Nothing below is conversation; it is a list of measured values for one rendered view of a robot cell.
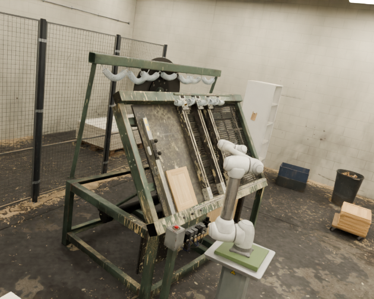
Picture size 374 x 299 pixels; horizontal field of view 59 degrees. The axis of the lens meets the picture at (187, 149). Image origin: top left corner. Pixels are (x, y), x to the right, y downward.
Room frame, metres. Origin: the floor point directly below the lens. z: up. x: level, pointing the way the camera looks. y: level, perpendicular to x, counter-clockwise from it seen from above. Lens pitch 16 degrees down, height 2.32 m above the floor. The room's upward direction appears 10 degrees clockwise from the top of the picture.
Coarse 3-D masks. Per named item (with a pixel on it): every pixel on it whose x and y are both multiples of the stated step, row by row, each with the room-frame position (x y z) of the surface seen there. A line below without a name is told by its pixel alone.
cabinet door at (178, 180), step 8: (176, 168) 3.15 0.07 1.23; (184, 168) 3.23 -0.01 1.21; (168, 176) 3.01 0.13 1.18; (176, 176) 3.10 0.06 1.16; (184, 176) 3.18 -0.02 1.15; (176, 184) 3.05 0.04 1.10; (184, 184) 3.13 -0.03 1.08; (176, 192) 2.99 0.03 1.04; (184, 192) 3.07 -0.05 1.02; (192, 192) 3.16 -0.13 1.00; (176, 200) 2.94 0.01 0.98; (184, 200) 3.02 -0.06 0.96; (192, 200) 3.10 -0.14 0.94; (176, 208) 2.90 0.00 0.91; (184, 208) 2.96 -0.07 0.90
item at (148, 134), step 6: (144, 126) 3.08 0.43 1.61; (144, 132) 3.07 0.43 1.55; (150, 132) 3.08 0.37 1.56; (150, 138) 3.04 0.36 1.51; (150, 144) 3.01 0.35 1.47; (156, 162) 2.95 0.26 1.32; (162, 174) 2.93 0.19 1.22; (162, 180) 2.90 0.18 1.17; (162, 186) 2.88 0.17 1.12; (162, 192) 2.87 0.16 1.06; (168, 192) 2.88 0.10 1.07; (168, 198) 2.84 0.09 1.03; (168, 204) 2.82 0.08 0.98; (168, 210) 2.81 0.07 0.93; (174, 210) 2.83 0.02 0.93
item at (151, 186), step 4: (192, 116) 3.85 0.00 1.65; (204, 116) 4.04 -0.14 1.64; (132, 120) 3.08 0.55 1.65; (204, 120) 4.07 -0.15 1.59; (132, 124) 3.06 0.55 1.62; (136, 124) 3.10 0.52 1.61; (232, 124) 4.55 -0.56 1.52; (132, 132) 3.03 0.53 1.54; (236, 136) 4.49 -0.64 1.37; (236, 140) 4.48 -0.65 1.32; (136, 144) 2.99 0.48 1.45; (144, 172) 2.90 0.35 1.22; (148, 184) 2.85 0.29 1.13; (152, 184) 2.88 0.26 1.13; (152, 188) 2.85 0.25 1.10
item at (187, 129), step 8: (184, 96) 3.65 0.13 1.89; (192, 96) 3.54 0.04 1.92; (184, 104) 3.58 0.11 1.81; (184, 112) 3.59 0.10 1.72; (184, 120) 3.54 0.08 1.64; (184, 128) 3.53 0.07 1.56; (192, 136) 3.50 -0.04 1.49; (192, 144) 3.44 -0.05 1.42; (192, 152) 3.43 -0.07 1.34; (200, 160) 3.41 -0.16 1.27; (200, 168) 3.35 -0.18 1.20; (200, 176) 3.34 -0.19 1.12; (200, 184) 3.33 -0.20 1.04; (208, 184) 3.33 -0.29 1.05; (208, 192) 3.27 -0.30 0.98
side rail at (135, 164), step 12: (120, 108) 2.93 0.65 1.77; (120, 120) 2.92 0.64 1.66; (120, 132) 2.91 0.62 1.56; (132, 144) 2.83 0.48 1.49; (132, 156) 2.79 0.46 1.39; (132, 168) 2.78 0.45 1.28; (144, 180) 2.72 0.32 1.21; (144, 192) 2.67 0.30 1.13; (144, 204) 2.66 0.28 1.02; (144, 216) 2.64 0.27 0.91; (156, 216) 2.63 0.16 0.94
